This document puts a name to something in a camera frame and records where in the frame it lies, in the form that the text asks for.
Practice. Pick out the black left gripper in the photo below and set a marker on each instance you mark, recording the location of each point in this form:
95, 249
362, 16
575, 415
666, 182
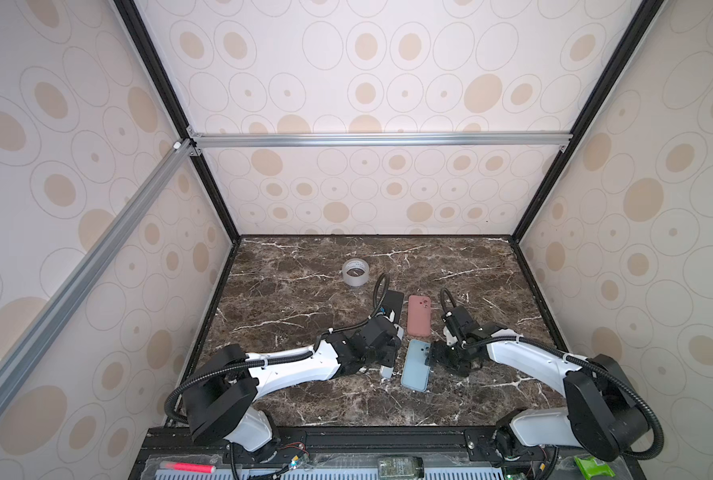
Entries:
392, 348

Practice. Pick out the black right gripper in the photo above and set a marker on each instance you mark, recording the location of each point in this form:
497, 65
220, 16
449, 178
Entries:
437, 349

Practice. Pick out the light blue phone case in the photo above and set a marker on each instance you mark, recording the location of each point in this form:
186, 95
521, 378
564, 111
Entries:
416, 371

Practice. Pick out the pink phone case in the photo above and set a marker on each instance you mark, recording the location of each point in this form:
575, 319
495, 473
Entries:
419, 316

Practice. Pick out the black phone from blue case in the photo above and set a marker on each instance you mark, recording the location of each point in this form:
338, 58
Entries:
386, 372

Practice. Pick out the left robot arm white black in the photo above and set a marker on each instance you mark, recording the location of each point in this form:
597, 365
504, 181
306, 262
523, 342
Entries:
219, 398

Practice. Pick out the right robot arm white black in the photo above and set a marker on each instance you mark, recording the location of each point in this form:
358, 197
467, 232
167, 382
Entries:
604, 414

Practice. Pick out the clear tape roll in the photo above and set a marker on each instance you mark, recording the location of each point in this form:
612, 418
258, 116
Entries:
355, 272

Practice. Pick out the green circuit board module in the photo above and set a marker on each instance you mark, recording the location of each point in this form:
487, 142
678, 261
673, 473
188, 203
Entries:
401, 468

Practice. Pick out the green plastic part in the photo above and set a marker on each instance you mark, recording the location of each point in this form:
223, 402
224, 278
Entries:
592, 467

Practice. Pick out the pink marker pen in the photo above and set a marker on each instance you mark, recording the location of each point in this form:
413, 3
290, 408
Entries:
188, 467

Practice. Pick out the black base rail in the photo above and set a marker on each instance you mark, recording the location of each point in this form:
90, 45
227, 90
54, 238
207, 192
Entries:
473, 443

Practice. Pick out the silver aluminium rail back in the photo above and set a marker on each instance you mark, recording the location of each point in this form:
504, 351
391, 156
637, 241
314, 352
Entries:
334, 140

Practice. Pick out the silver aluminium rail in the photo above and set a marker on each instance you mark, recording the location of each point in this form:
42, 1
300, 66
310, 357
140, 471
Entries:
32, 346
334, 140

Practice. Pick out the black corner frame post right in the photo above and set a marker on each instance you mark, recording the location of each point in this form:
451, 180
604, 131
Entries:
621, 56

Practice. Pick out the black corner frame post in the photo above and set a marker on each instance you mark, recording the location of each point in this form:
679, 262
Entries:
134, 24
621, 56

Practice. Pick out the black corner frame post left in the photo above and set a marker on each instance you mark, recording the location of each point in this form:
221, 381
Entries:
134, 24

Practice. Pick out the silver aluminium rail left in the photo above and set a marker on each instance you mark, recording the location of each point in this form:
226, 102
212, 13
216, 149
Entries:
32, 346

